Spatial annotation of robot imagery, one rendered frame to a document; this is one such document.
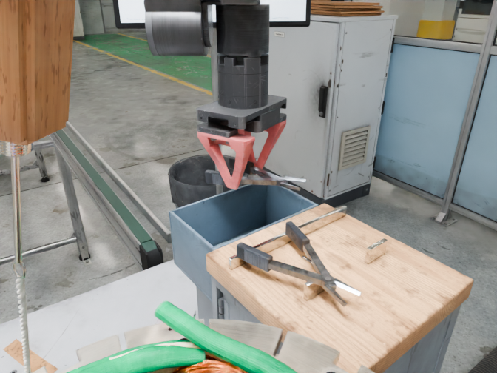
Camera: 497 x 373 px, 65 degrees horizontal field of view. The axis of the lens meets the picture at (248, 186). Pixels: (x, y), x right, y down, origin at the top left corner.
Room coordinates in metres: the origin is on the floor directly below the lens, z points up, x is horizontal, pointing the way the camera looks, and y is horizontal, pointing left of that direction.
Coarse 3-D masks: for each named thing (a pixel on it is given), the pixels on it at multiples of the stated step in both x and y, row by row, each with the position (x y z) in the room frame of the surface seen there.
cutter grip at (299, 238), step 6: (288, 222) 0.37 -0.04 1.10; (288, 228) 0.36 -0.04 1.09; (294, 228) 0.35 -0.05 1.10; (288, 234) 0.36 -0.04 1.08; (294, 234) 0.35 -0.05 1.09; (300, 234) 0.34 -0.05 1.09; (294, 240) 0.35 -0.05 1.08; (300, 240) 0.34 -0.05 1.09; (306, 240) 0.33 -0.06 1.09; (300, 246) 0.33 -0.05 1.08
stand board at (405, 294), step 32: (352, 224) 0.41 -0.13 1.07; (224, 256) 0.34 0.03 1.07; (288, 256) 0.34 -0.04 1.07; (320, 256) 0.34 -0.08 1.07; (352, 256) 0.34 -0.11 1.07; (384, 256) 0.34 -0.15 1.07; (416, 256) 0.34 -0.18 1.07; (256, 288) 0.29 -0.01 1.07; (288, 288) 0.29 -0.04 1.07; (384, 288) 0.29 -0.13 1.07; (416, 288) 0.29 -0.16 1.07; (448, 288) 0.29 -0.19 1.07; (288, 320) 0.25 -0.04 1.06; (320, 320) 0.25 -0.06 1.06; (352, 320) 0.25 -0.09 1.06; (384, 320) 0.25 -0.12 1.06; (416, 320) 0.25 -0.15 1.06; (352, 352) 0.22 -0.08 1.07; (384, 352) 0.22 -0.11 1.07
